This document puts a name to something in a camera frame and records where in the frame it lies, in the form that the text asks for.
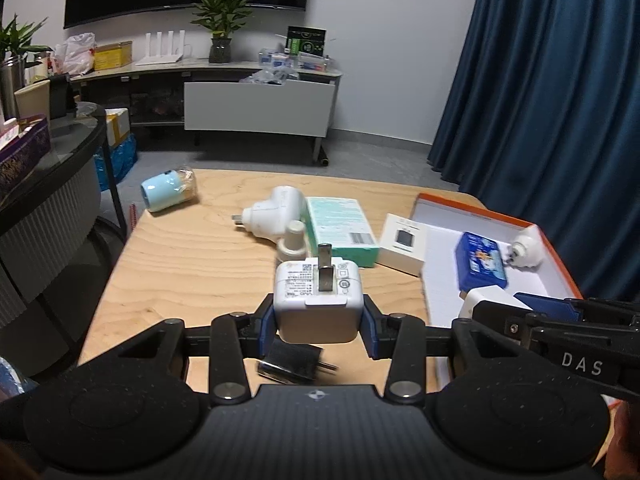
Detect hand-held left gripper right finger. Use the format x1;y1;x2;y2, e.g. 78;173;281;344
360;294;521;407

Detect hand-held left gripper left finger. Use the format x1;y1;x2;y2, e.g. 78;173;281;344
120;294;278;407

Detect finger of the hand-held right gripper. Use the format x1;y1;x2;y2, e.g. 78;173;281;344
515;292;640;328
472;300;551;348

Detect small white cube charger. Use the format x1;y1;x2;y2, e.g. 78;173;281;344
458;285;532;321

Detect white USB wall charger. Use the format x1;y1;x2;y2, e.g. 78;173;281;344
273;243;362;345

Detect orange and white box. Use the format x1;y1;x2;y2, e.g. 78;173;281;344
412;192;587;397

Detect clear bottle with white cap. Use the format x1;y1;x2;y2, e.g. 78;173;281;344
276;220;307;267

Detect blue printed box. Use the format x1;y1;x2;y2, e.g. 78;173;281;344
453;231;510;291

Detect small white round device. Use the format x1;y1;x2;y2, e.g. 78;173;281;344
504;227;544;269

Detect small white product box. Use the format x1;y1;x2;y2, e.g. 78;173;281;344
374;213;431;277

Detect green cardboard box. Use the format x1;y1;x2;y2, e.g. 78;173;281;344
304;196;380;269

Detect white plug-in diffuser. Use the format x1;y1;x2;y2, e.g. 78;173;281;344
230;185;307;246

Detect light blue cylindrical container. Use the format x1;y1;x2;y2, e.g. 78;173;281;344
140;169;199;214

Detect white media cabinet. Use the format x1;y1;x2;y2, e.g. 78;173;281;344
70;57;345;167

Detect blue plastic bag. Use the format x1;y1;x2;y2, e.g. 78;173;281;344
94;132;139;192

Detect dark blue curtain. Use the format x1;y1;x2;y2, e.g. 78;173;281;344
427;0;640;307

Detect dark ribbed counter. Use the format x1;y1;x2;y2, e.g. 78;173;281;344
0;104;127;377

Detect clear plastic bags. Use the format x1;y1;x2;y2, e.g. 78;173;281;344
238;68;300;85

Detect white and yellow carton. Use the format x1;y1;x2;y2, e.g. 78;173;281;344
102;107;131;147

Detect pile of small packets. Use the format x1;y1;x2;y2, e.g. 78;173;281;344
258;47;332;72

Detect black and green box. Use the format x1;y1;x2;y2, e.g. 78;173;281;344
286;25;327;59

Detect white router with antennas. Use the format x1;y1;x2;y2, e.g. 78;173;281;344
135;31;187;66

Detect purple patterned box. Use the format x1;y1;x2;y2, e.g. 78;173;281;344
0;115;51;197

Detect potted plant in dark pot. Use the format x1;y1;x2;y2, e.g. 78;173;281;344
190;0;269;65

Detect yellow box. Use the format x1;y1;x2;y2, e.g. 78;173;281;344
93;40;134;71

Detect cream container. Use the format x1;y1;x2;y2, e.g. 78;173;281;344
14;78;51;121

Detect white and red plastic bag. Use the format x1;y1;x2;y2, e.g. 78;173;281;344
53;32;96;75

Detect leafy green plant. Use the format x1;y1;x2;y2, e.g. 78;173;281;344
0;15;51;69

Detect black wall charger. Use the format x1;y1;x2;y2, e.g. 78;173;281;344
256;342;341;384

